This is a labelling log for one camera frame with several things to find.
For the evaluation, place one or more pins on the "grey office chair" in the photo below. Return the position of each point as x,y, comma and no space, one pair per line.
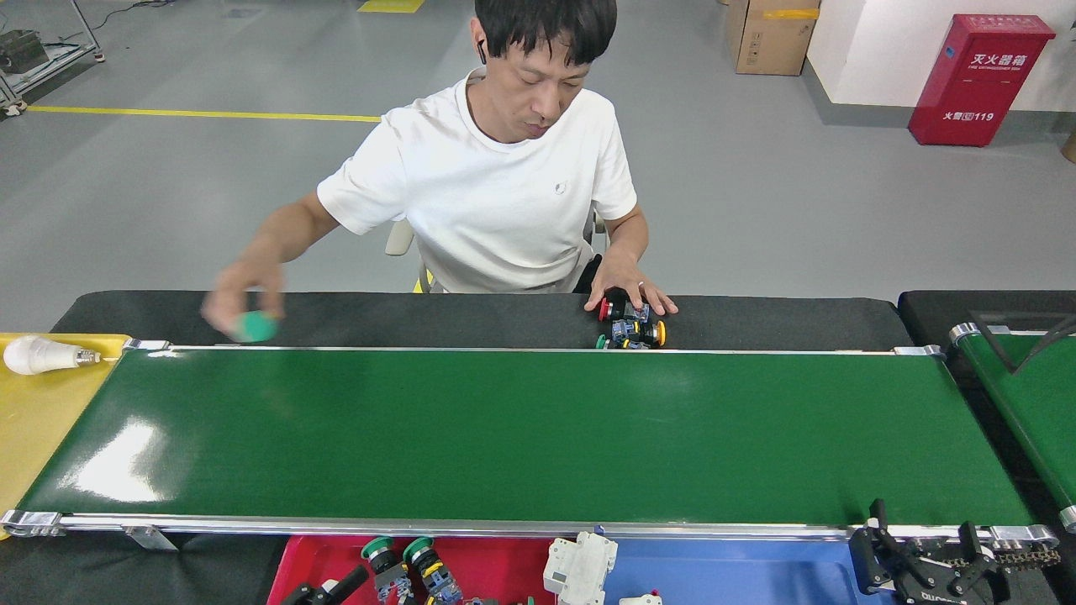
399,239

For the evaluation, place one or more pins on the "brown plant pot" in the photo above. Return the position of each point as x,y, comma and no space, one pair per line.
1070,149

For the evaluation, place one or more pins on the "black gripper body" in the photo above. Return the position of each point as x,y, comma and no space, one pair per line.
937,595

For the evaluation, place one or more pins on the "yellow plastic tray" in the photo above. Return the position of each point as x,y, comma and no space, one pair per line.
42,437

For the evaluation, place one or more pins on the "brown cardboard box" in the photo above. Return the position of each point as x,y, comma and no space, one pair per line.
773,42

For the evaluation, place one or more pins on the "person's left forearm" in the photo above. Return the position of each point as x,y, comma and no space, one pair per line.
630,239

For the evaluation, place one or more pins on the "long green conveyor belt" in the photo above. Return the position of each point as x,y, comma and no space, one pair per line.
588,437

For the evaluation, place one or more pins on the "person's right hand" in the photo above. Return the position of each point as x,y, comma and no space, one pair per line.
244,290

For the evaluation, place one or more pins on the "blue plastic bin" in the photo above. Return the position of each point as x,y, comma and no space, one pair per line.
756,576

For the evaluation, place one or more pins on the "person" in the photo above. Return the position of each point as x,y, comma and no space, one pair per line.
496,193

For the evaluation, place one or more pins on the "person's left hand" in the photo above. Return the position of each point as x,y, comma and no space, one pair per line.
626,273

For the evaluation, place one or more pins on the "green infeed conveyor belt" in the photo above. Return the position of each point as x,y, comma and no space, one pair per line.
1025,403

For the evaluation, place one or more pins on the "red fire extinguisher box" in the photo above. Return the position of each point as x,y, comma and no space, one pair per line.
979,84

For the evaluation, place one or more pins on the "white circuit breaker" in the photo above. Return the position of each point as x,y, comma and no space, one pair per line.
580,567
640,600

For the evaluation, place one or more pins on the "person's right forearm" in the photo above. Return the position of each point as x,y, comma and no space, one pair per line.
290,239

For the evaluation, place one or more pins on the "red push button switch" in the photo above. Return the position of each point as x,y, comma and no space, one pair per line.
603,309

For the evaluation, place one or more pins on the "white light bulb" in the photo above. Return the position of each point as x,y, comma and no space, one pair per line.
34,355

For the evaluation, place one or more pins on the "metal wheeled rack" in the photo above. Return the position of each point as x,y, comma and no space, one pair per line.
63,60

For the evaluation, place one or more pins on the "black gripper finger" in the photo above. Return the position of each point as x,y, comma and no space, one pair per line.
872,559
975,570
349,584
303,598

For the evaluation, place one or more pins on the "red plastic bin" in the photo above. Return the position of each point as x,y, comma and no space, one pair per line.
496,563

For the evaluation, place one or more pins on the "dark grey box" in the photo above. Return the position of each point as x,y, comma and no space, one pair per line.
23,50

